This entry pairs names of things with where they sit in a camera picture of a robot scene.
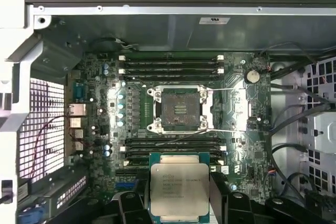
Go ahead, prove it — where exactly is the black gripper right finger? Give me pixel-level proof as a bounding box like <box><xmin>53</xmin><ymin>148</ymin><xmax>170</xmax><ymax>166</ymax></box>
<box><xmin>209</xmin><ymin>173</ymin><xmax>330</xmax><ymax>224</ymax></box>

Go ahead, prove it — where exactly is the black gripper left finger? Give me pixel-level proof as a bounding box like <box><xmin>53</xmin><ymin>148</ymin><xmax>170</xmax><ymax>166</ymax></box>
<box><xmin>48</xmin><ymin>173</ymin><xmax>152</xmax><ymax>224</ymax></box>

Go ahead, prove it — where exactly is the silver CPU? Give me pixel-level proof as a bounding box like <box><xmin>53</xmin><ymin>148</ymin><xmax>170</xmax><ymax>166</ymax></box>
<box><xmin>149</xmin><ymin>152</ymin><xmax>211</xmax><ymax>223</ymax></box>

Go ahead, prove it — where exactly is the metal socket cover frame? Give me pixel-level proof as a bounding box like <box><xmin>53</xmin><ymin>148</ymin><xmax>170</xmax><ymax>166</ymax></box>
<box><xmin>209</xmin><ymin>87</ymin><xmax>249</xmax><ymax>133</ymax></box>

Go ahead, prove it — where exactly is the CPU socket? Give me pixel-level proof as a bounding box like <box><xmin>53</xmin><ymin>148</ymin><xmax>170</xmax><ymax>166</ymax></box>
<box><xmin>146</xmin><ymin>84</ymin><xmax>214</xmax><ymax>133</ymax></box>

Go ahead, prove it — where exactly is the black RAM slot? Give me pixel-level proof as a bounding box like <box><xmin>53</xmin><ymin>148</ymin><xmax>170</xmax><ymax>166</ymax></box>
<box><xmin>118</xmin><ymin>55</ymin><xmax>225</xmax><ymax>63</ymax></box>
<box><xmin>118</xmin><ymin>68</ymin><xmax>225</xmax><ymax>76</ymax></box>
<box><xmin>123</xmin><ymin>61</ymin><xmax>224</xmax><ymax>69</ymax></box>
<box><xmin>119</xmin><ymin>146</ymin><xmax>228</xmax><ymax>158</ymax></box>
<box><xmin>123</xmin><ymin>142</ymin><xmax>226</xmax><ymax>151</ymax></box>
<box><xmin>123</xmin><ymin>155</ymin><xmax>226</xmax><ymax>166</ymax></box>
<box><xmin>123</xmin><ymin>136</ymin><xmax>226</xmax><ymax>144</ymax></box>
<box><xmin>123</xmin><ymin>74</ymin><xmax>224</xmax><ymax>82</ymax></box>

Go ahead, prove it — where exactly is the green motherboard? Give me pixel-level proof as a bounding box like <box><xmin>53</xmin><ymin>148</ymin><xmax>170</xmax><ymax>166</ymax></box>
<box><xmin>78</xmin><ymin>50</ymin><xmax>272</xmax><ymax>224</ymax></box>

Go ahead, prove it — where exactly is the thin metal locking lever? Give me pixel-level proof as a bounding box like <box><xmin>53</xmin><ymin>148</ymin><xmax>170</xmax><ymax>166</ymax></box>
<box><xmin>154</xmin><ymin>129</ymin><xmax>211</xmax><ymax>147</ymax></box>

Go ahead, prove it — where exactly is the blue card retention latch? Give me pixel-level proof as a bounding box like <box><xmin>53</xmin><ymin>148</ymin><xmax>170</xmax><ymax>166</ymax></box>
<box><xmin>15</xmin><ymin>204</ymin><xmax>55</xmax><ymax>224</ymax></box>

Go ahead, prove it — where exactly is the round coin battery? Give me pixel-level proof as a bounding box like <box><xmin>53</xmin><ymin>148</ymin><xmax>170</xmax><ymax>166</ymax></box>
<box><xmin>244</xmin><ymin>69</ymin><xmax>261</xmax><ymax>85</ymax></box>

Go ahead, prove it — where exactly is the open black PC case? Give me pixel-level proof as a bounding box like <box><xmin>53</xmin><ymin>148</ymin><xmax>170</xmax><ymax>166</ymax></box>
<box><xmin>0</xmin><ymin>0</ymin><xmax>336</xmax><ymax>224</ymax></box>

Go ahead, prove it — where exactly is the silver metal drive bracket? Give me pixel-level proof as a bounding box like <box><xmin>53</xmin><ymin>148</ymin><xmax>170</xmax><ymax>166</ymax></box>
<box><xmin>299</xmin><ymin>58</ymin><xmax>336</xmax><ymax>156</ymax></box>

